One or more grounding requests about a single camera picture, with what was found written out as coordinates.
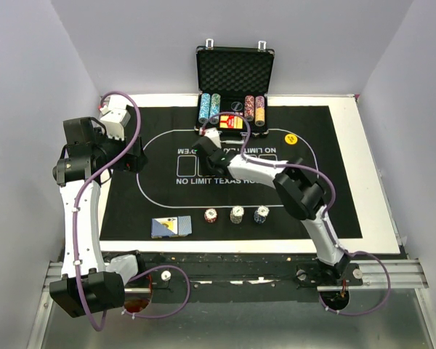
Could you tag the aluminium mounting rail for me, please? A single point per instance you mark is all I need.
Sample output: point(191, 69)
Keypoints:
point(360, 275)

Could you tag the grey white chip stack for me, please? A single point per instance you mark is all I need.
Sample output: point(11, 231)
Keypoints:
point(236, 214)

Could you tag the white table board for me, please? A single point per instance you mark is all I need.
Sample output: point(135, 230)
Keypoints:
point(379, 234)

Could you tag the red purple chip row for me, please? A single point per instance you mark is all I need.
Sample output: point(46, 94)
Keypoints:
point(249, 108)

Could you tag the blue white chip stack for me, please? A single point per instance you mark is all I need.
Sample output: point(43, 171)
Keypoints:
point(261, 214)

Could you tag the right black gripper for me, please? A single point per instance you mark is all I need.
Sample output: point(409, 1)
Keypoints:
point(203, 169)

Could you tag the yellow round blind button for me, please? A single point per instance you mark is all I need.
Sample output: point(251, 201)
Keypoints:
point(291, 139)

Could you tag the black aluminium chip case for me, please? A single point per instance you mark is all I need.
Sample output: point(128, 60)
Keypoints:
point(234, 73)

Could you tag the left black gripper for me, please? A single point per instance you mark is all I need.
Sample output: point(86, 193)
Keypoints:
point(134, 161)

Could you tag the red card deck in case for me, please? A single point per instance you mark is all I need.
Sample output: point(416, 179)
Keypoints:
point(228, 121)

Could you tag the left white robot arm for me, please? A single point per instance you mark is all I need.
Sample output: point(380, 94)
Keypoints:
point(88, 284)

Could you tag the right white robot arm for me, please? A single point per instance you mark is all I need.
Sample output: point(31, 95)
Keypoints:
point(299, 190)

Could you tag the red white chip stack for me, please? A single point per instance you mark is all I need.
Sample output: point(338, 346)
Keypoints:
point(210, 215)

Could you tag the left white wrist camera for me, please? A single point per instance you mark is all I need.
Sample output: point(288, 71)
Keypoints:
point(115, 121)

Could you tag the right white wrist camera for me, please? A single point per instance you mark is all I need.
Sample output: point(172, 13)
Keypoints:
point(213, 134)

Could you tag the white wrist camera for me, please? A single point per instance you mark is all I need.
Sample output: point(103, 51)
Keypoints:
point(213, 134)
point(115, 121)

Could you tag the black poker table mat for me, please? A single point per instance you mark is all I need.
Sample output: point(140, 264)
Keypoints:
point(171, 183)

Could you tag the light blue chip row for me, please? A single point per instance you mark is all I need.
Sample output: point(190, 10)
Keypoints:
point(204, 108)

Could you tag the teal grey chip row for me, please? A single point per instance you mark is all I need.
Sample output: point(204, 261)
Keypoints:
point(214, 108)

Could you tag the orange chip row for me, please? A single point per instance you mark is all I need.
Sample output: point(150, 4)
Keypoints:
point(259, 118)

